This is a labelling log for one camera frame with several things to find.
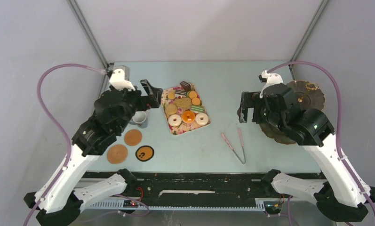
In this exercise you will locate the small yellow cookie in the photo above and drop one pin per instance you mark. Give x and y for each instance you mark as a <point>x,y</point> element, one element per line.
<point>171,95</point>

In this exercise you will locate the three tier black cake stand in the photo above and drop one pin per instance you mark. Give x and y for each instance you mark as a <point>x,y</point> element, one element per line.
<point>309,95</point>

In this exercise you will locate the green striped cake slice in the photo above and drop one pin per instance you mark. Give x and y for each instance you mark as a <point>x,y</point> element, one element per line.
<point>197,109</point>

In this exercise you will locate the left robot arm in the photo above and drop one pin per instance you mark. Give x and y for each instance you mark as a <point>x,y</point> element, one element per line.
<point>59,202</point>

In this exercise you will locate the floral rectangular tray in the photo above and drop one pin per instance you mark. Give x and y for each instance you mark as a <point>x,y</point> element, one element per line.
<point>184,109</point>

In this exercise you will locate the white donut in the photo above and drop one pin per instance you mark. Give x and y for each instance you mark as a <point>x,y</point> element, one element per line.
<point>202,119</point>
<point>175,120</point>

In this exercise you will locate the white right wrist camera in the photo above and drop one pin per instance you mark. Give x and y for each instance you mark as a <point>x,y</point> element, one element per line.
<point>269,79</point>

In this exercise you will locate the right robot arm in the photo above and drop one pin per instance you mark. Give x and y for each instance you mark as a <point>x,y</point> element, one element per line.
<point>339,198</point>

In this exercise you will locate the wooden round coaster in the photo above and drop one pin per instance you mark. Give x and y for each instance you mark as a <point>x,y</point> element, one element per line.
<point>133,137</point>
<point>117,154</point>

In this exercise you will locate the lower wooden round coaster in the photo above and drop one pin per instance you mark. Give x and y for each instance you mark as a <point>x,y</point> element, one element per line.
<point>117,154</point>

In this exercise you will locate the orange round biscuit lower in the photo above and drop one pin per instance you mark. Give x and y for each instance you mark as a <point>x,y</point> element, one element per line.
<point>196,101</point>

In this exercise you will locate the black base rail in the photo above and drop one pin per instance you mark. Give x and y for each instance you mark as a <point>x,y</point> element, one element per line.
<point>201,190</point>

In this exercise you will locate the striped chocolate cake slice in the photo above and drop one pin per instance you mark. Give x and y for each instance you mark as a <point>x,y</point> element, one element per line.
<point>180,93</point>

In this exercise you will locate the orange question mark coaster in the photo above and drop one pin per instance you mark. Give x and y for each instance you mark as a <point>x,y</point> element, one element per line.
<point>144,153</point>

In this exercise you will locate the chocolate cake piece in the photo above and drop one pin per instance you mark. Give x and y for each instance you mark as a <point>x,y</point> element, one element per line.
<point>186,86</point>

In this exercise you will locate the blue grey mug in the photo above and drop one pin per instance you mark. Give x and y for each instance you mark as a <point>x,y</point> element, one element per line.
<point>139,119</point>

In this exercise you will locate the upper wooden round coaster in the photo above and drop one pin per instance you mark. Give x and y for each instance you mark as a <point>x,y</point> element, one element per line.
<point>133,137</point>

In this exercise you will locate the brown oval cookie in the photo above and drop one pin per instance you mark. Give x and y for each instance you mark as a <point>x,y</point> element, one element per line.
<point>184,102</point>

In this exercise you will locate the orange round biscuit upper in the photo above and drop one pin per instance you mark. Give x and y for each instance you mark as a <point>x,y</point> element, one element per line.
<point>192,94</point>

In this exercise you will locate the tan round cookie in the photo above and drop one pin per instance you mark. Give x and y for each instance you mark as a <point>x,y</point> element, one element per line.
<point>171,109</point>

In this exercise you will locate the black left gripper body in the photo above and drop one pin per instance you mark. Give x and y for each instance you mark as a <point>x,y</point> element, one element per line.
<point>135,102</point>

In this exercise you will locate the orange round biscuit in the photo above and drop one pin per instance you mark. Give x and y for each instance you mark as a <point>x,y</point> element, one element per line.
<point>192,94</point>
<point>196,101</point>

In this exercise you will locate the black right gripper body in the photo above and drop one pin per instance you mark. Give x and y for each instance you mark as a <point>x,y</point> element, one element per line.
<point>260,113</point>

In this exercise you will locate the orange glazed donut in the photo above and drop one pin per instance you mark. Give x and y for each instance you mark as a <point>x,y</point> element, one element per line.
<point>188,116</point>

